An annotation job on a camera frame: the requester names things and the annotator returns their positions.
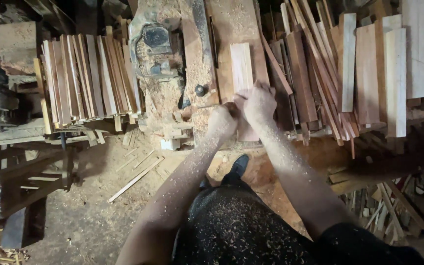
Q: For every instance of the long thin wood strip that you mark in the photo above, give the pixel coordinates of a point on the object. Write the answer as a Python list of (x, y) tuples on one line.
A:
[(136, 179)]

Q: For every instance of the black round knob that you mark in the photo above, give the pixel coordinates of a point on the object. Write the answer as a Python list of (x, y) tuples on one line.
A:
[(200, 90)]

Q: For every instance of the pile of wood scrap sticks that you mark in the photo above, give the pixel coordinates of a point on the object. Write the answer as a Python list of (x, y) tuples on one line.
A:
[(396, 206)]

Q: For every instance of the wooden frame bench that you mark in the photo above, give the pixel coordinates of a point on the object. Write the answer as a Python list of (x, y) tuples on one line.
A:
[(24, 184)]

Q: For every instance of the dusty electric motor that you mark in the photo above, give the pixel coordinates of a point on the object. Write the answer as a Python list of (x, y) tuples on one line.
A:
[(155, 46)]

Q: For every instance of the person's left hand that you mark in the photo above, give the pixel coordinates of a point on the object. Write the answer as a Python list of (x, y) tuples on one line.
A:
[(221, 121)]

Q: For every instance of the heap of mixed wood boards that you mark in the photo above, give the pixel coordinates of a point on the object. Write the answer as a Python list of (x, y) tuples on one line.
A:
[(348, 66)]

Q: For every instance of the person's left fingers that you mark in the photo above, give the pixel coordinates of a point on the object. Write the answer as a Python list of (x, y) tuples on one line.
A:
[(231, 109)]

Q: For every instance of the person's right fingers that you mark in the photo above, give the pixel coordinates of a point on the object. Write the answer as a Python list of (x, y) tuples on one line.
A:
[(257, 90)]

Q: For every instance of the stack of reddish wood slats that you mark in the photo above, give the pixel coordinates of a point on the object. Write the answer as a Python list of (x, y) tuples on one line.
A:
[(87, 79)]

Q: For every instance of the person's black shoe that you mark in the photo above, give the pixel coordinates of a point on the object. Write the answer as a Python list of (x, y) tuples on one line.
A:
[(238, 167)]

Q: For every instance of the pale wooden plank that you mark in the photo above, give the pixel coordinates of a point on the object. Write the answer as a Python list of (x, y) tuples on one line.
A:
[(242, 70)]

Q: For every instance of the person's right hand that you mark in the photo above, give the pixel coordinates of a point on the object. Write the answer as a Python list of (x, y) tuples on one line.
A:
[(259, 103)]

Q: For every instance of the person's black dusty trousers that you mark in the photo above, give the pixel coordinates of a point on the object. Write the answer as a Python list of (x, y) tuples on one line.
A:
[(256, 228)]

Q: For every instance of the small wood offcut blocks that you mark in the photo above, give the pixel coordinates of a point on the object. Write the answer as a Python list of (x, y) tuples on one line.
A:
[(173, 134)]

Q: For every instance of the sawdust-covered jointer machine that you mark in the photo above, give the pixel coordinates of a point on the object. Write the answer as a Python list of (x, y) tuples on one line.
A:
[(201, 66)]

